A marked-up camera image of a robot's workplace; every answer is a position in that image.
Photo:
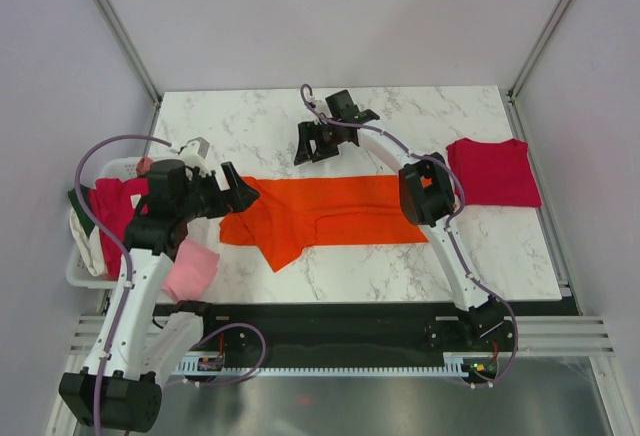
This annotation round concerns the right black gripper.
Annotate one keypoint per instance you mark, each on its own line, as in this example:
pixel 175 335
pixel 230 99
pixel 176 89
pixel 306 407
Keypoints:
pixel 307 132

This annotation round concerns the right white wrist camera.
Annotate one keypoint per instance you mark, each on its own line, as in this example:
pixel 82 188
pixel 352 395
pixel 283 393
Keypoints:
pixel 316 104

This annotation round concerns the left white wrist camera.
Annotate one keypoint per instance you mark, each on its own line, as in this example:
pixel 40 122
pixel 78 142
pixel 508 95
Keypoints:
pixel 193 153

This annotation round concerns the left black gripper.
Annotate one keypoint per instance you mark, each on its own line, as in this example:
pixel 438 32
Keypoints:
pixel 237 198

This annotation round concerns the light pink t shirt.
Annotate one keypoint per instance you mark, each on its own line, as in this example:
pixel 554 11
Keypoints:
pixel 194 270

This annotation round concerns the orange t shirt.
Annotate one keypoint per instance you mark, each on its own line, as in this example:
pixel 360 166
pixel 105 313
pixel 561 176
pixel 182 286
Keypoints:
pixel 292 215

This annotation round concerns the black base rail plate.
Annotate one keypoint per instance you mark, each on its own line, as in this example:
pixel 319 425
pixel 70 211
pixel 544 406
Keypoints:
pixel 338 334

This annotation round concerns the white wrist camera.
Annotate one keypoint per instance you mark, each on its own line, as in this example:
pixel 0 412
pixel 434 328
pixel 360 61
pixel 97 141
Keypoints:
pixel 193 153
pixel 316 104

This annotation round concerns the magenta t shirt in basket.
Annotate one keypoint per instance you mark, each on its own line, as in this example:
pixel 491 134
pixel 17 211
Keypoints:
pixel 113 202

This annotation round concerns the white laundry basket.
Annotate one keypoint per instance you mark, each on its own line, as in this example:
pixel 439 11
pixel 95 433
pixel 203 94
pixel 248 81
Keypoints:
pixel 76 272

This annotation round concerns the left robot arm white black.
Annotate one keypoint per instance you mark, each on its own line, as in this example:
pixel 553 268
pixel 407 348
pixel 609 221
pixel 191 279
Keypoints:
pixel 120 385

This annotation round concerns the left aluminium frame post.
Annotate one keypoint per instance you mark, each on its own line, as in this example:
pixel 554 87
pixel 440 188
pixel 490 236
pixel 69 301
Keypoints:
pixel 124 41

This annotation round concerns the folded crimson t shirt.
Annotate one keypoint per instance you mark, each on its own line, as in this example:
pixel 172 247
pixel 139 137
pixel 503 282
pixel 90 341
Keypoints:
pixel 494 174

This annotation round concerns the aluminium frame post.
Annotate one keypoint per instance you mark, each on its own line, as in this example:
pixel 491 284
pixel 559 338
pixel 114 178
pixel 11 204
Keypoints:
pixel 124 41
pixel 549 28

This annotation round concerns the white slotted cable duct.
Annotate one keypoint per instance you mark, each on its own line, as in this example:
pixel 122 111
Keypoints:
pixel 449 365

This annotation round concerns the white t shirt in basket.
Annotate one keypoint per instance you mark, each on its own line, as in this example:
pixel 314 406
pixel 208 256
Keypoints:
pixel 88 241

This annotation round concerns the dusty pink t shirt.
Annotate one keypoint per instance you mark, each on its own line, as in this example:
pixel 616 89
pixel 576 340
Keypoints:
pixel 143 166

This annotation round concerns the right aluminium frame post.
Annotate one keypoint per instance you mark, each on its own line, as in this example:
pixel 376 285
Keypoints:
pixel 549 28

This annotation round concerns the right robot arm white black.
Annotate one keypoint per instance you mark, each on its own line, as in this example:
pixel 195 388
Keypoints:
pixel 431 197

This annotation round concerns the dark green t shirt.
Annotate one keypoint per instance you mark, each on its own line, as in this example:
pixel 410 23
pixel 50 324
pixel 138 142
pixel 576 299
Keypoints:
pixel 80 203

